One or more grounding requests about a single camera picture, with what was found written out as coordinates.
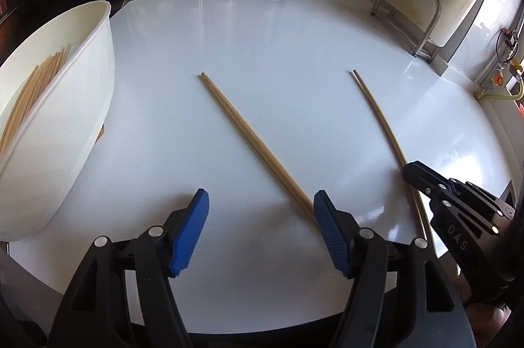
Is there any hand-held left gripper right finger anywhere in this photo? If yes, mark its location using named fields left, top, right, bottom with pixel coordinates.
left=313, top=190, right=476, bottom=348

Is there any yellow gas hose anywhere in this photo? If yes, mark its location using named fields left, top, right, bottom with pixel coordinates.
left=477, top=80, right=524, bottom=103

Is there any stainless steel rack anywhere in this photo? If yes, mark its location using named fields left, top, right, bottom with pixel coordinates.
left=372, top=0, right=441, bottom=64

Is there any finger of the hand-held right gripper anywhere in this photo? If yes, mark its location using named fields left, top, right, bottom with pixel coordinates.
left=402, top=161, right=500, bottom=237
left=448, top=178, right=515, bottom=217

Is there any single wooden chopstick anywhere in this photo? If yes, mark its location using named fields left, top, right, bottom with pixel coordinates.
left=353, top=69, right=435, bottom=242
left=200, top=72, right=317, bottom=215
left=351, top=70, right=432, bottom=243

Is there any bunch of wooden chopsticks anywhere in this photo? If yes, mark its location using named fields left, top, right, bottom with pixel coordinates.
left=0, top=44, right=72, bottom=158

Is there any person's right hand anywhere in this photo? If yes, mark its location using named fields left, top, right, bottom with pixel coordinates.
left=456, top=274, right=514, bottom=348

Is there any black cable loop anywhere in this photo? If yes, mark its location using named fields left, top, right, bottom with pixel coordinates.
left=496, top=28, right=520, bottom=64

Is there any white bowl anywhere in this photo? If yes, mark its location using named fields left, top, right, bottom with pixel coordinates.
left=0, top=0, right=116, bottom=243

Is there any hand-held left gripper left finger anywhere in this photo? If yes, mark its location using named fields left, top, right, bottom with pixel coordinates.
left=47, top=188, right=210, bottom=348

